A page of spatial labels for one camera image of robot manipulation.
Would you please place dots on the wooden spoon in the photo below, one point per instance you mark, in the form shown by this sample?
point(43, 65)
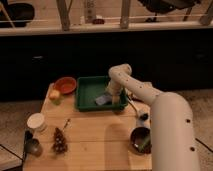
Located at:
point(134, 106)

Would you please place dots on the yellow green fruit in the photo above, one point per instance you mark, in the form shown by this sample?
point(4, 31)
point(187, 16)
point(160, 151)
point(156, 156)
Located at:
point(55, 97)

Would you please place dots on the small black white object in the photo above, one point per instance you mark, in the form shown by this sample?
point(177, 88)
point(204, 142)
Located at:
point(143, 119)

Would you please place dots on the green plastic tray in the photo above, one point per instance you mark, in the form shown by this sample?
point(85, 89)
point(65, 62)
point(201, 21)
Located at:
point(92, 87)

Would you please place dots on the black round chair left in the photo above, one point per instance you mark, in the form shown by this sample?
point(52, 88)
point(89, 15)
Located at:
point(20, 13)

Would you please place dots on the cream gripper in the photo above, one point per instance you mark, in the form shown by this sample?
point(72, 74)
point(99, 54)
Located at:
point(115, 96)

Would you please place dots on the bunch of dark grapes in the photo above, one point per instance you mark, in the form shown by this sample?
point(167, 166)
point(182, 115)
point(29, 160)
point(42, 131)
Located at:
point(60, 144)

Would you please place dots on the white cup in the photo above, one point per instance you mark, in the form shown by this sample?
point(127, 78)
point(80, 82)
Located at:
point(36, 122)

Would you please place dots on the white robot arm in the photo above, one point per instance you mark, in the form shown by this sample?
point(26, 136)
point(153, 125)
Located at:
point(173, 145)

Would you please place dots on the orange bowl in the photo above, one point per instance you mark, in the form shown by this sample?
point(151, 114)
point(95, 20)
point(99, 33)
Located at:
point(65, 85)

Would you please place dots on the dark brown bowl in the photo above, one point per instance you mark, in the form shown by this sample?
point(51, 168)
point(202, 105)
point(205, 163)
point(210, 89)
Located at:
point(137, 136)

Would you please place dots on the green vegetable in bowl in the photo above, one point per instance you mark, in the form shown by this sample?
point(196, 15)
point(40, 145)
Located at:
point(142, 147)

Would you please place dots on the blue grey sponge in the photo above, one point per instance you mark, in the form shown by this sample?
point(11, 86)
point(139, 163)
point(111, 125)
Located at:
point(103, 99)

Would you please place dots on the small red dish background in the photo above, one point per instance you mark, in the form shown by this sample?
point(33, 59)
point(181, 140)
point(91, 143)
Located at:
point(98, 21)

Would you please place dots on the white bottle in background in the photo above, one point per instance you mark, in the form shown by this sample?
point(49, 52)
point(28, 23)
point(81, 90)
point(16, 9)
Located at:
point(89, 10)

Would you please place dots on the black office chair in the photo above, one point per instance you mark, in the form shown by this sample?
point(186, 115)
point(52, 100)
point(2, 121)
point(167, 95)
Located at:
point(166, 6)

